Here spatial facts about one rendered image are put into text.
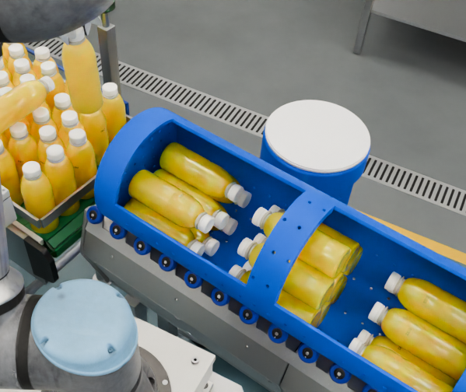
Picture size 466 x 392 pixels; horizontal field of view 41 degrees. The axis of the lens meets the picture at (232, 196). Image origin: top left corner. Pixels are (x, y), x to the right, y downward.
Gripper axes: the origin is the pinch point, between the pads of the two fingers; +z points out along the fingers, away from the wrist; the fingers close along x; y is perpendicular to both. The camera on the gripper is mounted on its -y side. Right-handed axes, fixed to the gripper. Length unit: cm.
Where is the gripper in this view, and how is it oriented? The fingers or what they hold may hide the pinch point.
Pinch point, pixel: (74, 32)
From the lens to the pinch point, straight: 134.0
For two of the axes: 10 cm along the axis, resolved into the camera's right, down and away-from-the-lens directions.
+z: -0.6, 6.3, 7.7
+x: 6.9, -5.4, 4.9
